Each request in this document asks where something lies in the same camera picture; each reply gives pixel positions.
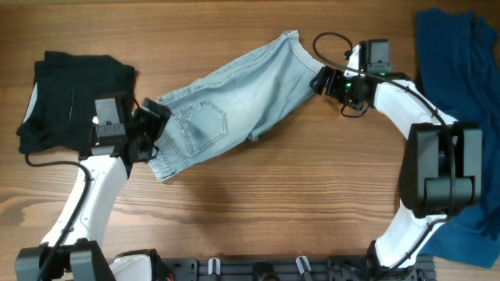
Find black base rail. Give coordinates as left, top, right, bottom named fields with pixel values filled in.
left=155, top=255, right=437, bottom=281

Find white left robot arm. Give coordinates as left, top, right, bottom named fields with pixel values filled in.
left=15, top=98, right=173, bottom=280

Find dark blue shirt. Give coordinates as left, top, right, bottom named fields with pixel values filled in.
left=416, top=9, right=499, bottom=268

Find black folded t-shirt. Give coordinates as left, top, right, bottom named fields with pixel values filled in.
left=16, top=51, right=135, bottom=154

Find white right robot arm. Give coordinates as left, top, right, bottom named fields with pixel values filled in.
left=310, top=66, right=482, bottom=275

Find light blue denim shorts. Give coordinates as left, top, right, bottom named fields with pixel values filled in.
left=149, top=30, right=323, bottom=181

